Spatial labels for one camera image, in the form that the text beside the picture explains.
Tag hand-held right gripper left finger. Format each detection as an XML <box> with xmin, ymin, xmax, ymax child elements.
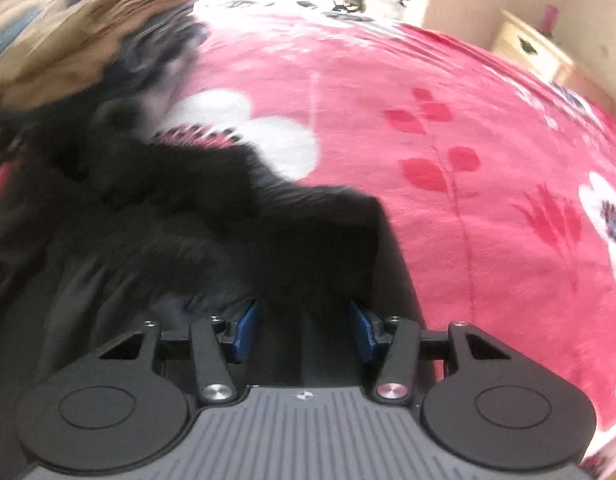
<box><xmin>98</xmin><ymin>300</ymin><xmax>261</xmax><ymax>406</ymax></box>

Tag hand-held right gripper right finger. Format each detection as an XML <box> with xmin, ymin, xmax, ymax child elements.
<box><xmin>349</xmin><ymin>300</ymin><xmax>514</xmax><ymax>403</ymax></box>

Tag black garment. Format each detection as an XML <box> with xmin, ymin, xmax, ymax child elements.
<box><xmin>0</xmin><ymin>96</ymin><xmax>423</xmax><ymax>480</ymax></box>

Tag stack of dark and tan clothes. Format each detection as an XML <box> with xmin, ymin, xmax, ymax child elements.
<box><xmin>0</xmin><ymin>0</ymin><xmax>211</xmax><ymax>116</ymax></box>

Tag pink floral blanket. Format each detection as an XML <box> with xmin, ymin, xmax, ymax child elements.
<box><xmin>0</xmin><ymin>7</ymin><xmax>616</xmax><ymax>480</ymax></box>

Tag cream wooden nightstand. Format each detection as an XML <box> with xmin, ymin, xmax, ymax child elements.
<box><xmin>490</xmin><ymin>9</ymin><xmax>614</xmax><ymax>111</ymax></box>

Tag purple bottle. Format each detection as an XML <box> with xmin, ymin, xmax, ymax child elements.
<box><xmin>538</xmin><ymin>5</ymin><xmax>560</xmax><ymax>36</ymax></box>

